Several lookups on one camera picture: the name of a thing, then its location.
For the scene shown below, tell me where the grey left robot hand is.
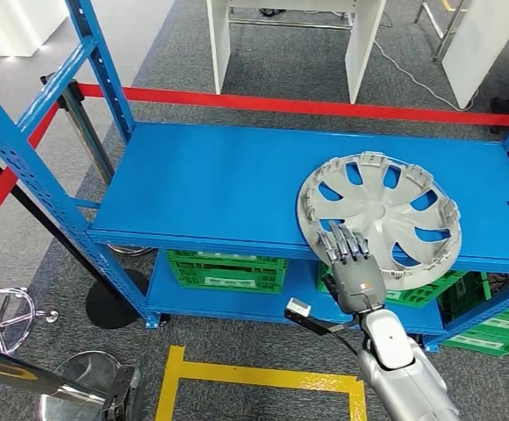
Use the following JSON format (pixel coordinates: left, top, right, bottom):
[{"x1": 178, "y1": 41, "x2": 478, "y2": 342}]
[{"x1": 101, "y1": 364, "x2": 147, "y2": 421}]

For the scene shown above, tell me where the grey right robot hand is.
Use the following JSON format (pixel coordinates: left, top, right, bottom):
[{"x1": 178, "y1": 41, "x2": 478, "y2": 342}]
[{"x1": 316, "y1": 223, "x2": 387, "y2": 316}]

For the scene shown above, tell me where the grey plastic wheel cover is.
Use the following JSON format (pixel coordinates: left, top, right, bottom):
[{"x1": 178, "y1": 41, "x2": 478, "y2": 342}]
[{"x1": 297, "y1": 151, "x2": 463, "y2": 292}]

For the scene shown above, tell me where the blue metal shelf rack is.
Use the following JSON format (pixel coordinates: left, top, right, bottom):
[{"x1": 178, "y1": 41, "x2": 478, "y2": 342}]
[{"x1": 0, "y1": 0, "x2": 509, "y2": 354}]

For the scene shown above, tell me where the white table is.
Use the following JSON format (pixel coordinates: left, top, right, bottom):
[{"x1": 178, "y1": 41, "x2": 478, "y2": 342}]
[{"x1": 205, "y1": 0, "x2": 387, "y2": 104}]

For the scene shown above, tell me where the white panel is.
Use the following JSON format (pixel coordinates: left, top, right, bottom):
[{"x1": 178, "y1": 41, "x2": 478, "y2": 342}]
[{"x1": 441, "y1": 0, "x2": 509, "y2": 111}]

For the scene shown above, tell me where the white platform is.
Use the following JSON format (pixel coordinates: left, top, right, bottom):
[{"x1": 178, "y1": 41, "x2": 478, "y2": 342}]
[{"x1": 0, "y1": 0, "x2": 69, "y2": 58}]

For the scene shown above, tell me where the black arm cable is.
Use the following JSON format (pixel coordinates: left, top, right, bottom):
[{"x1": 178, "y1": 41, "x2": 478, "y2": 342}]
[{"x1": 337, "y1": 328, "x2": 362, "y2": 360}]

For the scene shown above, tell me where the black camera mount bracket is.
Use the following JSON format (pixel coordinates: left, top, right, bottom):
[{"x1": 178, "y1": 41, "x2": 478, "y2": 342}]
[{"x1": 284, "y1": 310, "x2": 362, "y2": 339}]

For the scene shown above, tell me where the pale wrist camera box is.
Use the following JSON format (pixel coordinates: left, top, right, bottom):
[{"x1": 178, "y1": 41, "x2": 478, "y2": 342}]
[{"x1": 287, "y1": 297, "x2": 311, "y2": 318}]

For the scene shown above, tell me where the black stanchion post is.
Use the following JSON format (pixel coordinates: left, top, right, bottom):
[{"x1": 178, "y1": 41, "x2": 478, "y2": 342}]
[{"x1": 0, "y1": 140, "x2": 150, "y2": 332}]

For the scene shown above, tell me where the chrome stanchion post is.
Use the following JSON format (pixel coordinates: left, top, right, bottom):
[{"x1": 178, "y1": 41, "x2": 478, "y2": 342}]
[
  {"x1": 0, "y1": 342, "x2": 127, "y2": 421},
  {"x1": 39, "y1": 74, "x2": 154, "y2": 258}
]

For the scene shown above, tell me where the white floor cable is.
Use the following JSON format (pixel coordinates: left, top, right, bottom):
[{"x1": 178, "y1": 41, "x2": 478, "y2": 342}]
[{"x1": 371, "y1": 39, "x2": 479, "y2": 112}]

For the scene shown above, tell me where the chrome metal frame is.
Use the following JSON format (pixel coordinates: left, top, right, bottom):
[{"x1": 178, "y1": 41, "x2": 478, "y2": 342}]
[{"x1": 414, "y1": 0, "x2": 509, "y2": 62}]

